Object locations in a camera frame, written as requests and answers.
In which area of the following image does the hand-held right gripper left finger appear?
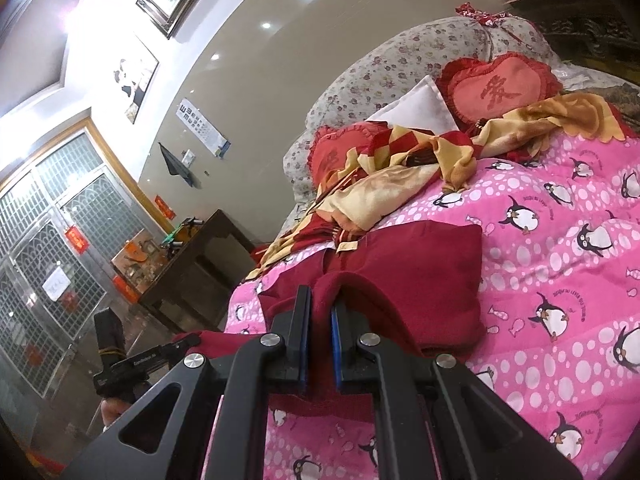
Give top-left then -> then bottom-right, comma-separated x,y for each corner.
60,285 -> 314,480

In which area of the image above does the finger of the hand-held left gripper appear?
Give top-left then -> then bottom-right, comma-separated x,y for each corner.
160,334 -> 202,362

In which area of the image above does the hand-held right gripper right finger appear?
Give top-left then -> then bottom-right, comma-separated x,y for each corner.
330,302 -> 583,480

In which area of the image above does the dark red sweater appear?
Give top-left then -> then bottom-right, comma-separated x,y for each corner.
172,220 -> 486,413

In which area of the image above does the person's left hand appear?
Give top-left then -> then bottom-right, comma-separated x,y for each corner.
100,398 -> 135,433

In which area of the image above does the dark wooden side table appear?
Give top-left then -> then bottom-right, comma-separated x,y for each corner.
137,209 -> 256,333

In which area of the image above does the green and black tool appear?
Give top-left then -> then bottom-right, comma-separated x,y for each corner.
162,217 -> 203,248

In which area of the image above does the white paper sheet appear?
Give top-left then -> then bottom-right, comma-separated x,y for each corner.
42,267 -> 71,301

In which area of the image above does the dark hanging cloth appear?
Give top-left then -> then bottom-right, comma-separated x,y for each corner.
157,142 -> 201,190

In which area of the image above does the red and yellow checked cloth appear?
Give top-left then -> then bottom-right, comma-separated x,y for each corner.
247,92 -> 638,281

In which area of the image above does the metal grille window door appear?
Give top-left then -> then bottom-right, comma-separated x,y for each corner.
0,120 -> 166,401

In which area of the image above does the red heart-shaped pillow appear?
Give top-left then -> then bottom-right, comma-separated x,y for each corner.
307,122 -> 401,191
435,52 -> 563,136

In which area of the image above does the eye chart poster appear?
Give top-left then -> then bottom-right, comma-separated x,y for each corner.
176,97 -> 232,158

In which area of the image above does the pink penguin print blanket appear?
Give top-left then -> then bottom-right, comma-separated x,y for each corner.
222,132 -> 640,480

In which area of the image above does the white pillow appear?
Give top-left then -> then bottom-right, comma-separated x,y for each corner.
365,75 -> 461,136

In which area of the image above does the floral grey headboard cushion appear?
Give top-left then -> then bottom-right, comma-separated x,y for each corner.
282,15 -> 561,233

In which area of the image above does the red patterned cloth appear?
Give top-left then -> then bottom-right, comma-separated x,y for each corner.
455,2 -> 516,28

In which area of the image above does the grey brown bedsheet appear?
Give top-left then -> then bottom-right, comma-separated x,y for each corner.
555,62 -> 640,133

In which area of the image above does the dark carved wooden cabinet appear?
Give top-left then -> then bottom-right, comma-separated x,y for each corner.
505,0 -> 640,71

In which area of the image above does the orange picture frame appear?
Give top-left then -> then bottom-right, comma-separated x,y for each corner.
111,240 -> 166,281

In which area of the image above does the red paper wall sticker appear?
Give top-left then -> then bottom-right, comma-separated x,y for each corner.
154,194 -> 177,221

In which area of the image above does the panda wall picture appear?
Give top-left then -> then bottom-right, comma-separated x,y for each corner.
112,35 -> 160,125

